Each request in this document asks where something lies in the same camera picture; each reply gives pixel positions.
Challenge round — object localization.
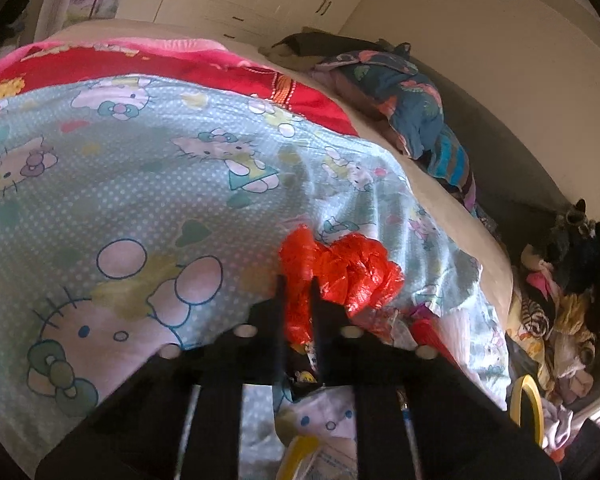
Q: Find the pile of folded clothes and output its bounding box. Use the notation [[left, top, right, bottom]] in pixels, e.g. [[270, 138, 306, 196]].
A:
[[505, 199, 600, 411]]

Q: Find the yellow packet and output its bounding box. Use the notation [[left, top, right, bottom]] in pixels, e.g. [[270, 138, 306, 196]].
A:
[[285, 435, 322, 480]]

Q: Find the dark cloth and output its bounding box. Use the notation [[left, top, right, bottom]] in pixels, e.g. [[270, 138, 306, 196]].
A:
[[260, 32, 353, 61]]

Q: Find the blue floral cloth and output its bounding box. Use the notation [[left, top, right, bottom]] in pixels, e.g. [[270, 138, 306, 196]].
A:
[[315, 42, 448, 161]]

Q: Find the beige bed mattress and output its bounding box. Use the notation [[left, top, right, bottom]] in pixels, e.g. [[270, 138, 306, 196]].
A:
[[45, 20, 513, 331]]

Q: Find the light blue cartoon cat blanket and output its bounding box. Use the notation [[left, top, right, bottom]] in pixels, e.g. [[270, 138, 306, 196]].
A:
[[0, 72, 511, 480]]

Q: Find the red and pink blanket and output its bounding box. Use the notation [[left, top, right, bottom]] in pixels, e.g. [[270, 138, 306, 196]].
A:
[[0, 37, 361, 138]]

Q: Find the striped towel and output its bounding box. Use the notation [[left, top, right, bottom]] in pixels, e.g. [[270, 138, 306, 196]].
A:
[[420, 125, 478, 211]]

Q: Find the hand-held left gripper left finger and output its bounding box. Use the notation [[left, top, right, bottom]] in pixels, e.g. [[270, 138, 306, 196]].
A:
[[35, 273, 288, 480]]

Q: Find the yellow bin with black inside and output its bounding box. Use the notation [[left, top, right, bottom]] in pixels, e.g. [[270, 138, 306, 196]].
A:
[[509, 374, 546, 448]]

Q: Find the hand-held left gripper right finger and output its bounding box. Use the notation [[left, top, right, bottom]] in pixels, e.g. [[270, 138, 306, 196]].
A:
[[310, 278, 561, 480]]

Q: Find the red plastic bag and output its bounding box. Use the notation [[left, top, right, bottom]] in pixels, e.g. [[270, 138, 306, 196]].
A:
[[278, 224, 406, 345]]

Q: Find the grey padded headboard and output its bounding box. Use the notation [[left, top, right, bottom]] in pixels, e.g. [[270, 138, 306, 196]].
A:
[[405, 55, 576, 261]]

